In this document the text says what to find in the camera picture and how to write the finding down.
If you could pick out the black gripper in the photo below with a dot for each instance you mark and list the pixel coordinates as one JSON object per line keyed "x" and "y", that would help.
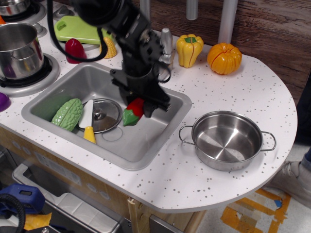
{"x": 145, "y": 87}

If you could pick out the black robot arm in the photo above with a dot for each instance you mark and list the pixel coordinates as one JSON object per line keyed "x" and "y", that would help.
{"x": 103, "y": 14}

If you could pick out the glass pot lid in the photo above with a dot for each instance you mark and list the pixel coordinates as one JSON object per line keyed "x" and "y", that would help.
{"x": 106, "y": 115}

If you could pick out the tall steel pot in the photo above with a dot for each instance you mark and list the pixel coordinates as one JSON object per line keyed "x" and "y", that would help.
{"x": 20, "y": 52}

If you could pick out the small steel pot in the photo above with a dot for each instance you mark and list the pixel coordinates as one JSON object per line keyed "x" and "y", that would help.
{"x": 13, "y": 7}

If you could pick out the silver toy sink basin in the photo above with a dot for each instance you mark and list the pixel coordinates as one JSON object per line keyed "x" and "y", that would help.
{"x": 130, "y": 147}

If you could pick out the silver toy faucet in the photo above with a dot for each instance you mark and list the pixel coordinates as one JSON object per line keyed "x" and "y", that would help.
{"x": 166, "y": 46}

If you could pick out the yellow toy corn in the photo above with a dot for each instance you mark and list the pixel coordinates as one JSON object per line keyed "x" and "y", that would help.
{"x": 111, "y": 49}

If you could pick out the yellow toy bell pepper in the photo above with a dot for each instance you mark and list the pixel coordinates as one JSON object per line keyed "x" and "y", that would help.
{"x": 188, "y": 48}

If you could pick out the green toy bitter gourd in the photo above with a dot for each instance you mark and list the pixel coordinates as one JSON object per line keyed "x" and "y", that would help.
{"x": 68, "y": 114}

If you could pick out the orange toy pumpkin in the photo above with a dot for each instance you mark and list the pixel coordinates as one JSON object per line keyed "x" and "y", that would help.
{"x": 224, "y": 58}

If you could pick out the dark red toy vegetable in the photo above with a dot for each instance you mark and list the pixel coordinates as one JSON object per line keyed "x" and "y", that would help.
{"x": 75, "y": 48}

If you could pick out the green plastic cutting board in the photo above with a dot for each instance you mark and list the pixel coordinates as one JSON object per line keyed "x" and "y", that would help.
{"x": 73, "y": 27}

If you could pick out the wooden toy kitchen cabinet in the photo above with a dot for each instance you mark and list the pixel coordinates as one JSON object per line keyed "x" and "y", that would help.
{"x": 36, "y": 166}

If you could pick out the silver stove knob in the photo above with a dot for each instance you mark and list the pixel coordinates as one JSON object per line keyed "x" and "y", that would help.
{"x": 41, "y": 31}

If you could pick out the silver toy stove burner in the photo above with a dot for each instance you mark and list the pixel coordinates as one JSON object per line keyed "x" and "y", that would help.
{"x": 35, "y": 83}

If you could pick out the purple toy vegetable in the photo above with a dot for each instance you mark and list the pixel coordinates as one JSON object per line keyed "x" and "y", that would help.
{"x": 5, "y": 102}

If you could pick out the blue clamp tool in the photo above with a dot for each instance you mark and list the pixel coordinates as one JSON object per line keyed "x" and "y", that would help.
{"x": 30, "y": 197}

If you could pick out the grey shoe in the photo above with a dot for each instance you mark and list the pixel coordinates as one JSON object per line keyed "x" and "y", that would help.
{"x": 294, "y": 178}

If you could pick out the yellow tape piece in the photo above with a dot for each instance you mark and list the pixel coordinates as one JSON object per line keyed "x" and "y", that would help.
{"x": 35, "y": 221}

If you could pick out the toy knife yellow handle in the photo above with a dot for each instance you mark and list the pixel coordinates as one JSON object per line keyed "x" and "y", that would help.
{"x": 85, "y": 122}

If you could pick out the steel two-handled pan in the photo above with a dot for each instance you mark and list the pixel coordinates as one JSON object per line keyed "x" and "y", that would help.
{"x": 226, "y": 141}

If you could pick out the grey vertical post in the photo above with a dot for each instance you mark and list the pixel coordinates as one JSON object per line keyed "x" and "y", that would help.
{"x": 192, "y": 9}

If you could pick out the white vertical post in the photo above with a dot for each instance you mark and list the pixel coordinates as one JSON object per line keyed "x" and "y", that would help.
{"x": 227, "y": 21}

